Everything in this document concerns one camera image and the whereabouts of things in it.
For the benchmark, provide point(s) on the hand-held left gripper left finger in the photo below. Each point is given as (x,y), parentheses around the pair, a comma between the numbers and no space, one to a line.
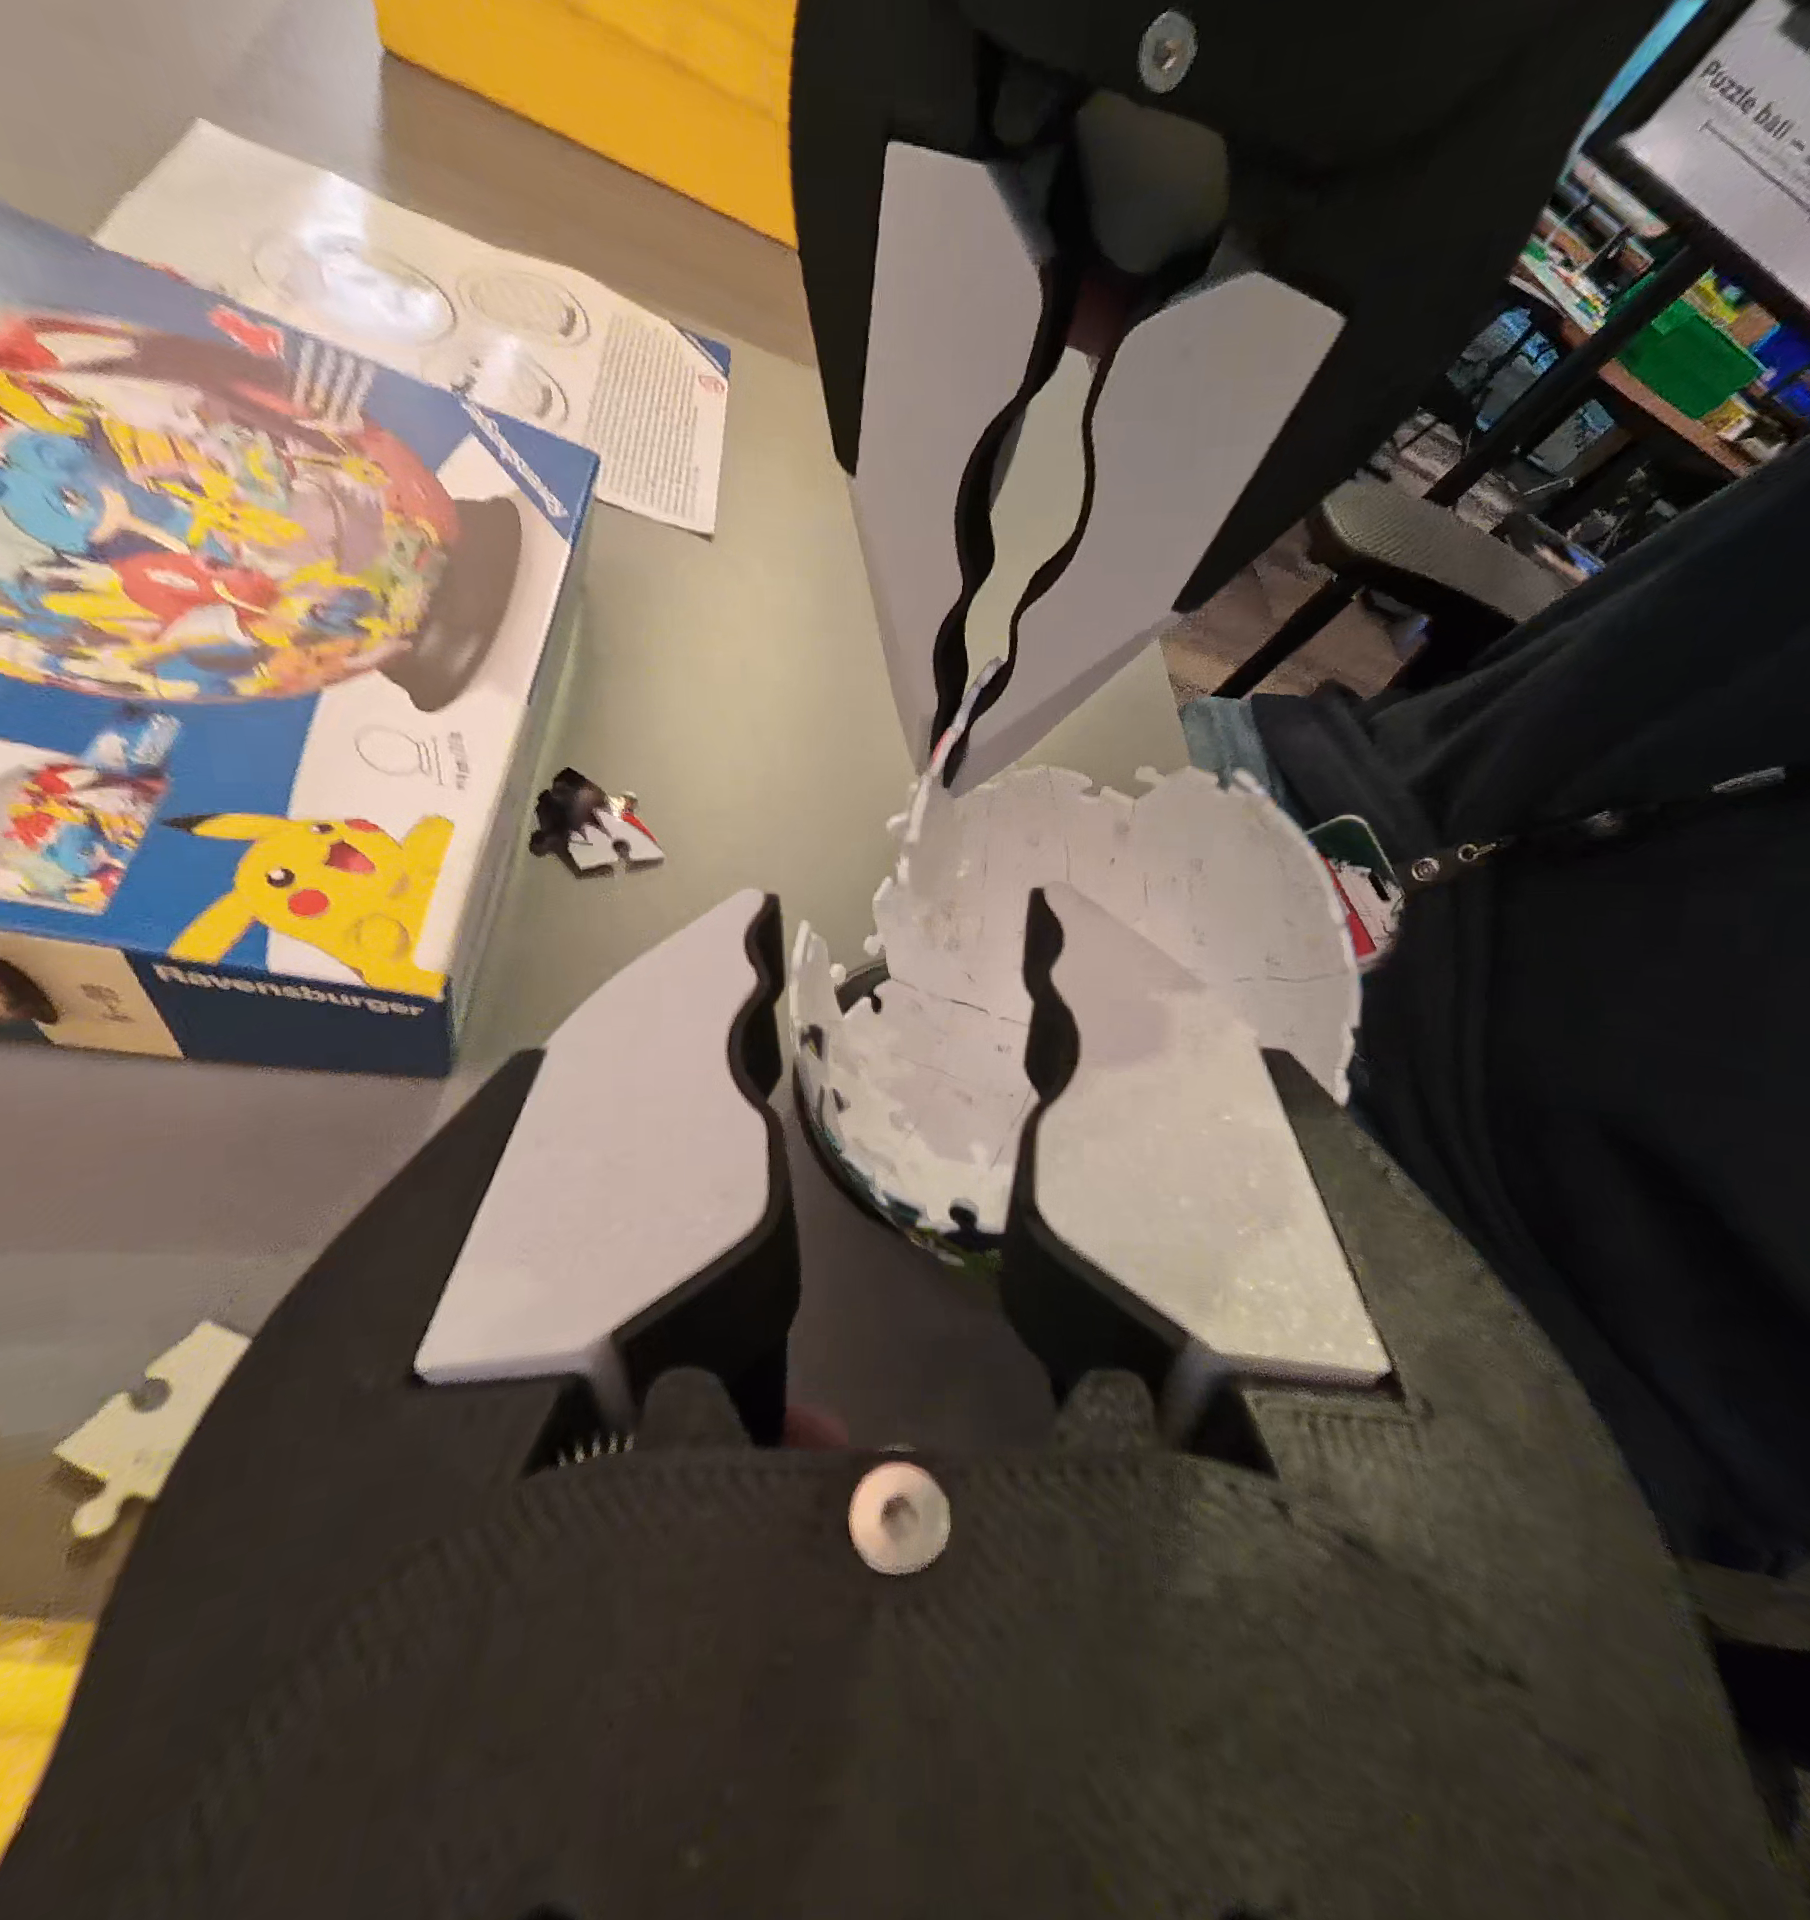
(605,1200)

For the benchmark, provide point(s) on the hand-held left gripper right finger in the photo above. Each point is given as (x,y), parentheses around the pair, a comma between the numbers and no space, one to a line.
(1207,1216)

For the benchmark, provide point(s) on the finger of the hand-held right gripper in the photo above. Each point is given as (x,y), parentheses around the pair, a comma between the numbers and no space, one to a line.
(1207,434)
(934,376)

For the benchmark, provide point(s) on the colourful puzzle ball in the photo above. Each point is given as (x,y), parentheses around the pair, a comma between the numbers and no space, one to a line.
(1207,902)

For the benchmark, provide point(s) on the white puzzle piece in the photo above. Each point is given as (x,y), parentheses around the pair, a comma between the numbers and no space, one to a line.
(966,720)

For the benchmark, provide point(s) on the black red puzzle piece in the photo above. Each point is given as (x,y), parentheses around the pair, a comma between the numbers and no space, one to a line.
(597,826)

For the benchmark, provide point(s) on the loose white puzzle pieces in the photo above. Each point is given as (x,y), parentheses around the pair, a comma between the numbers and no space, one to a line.
(141,1425)

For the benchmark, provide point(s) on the blue puzzle box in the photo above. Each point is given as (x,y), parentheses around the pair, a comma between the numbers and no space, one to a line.
(320,752)

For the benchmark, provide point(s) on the grey mesh office chair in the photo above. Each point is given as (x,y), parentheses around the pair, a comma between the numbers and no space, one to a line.
(1431,556)

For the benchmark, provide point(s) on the person's blue jeans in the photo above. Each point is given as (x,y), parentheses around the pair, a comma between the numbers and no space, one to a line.
(1221,734)

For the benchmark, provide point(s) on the white instruction sheet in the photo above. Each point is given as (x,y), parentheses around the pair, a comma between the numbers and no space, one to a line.
(620,405)

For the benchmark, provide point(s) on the red white badge card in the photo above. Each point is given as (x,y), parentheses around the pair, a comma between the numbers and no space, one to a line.
(1362,902)

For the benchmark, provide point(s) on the white printed sign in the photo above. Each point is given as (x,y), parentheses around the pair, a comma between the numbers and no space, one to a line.
(1747,151)

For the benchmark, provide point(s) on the green storage bin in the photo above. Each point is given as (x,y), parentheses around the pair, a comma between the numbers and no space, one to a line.
(1709,361)

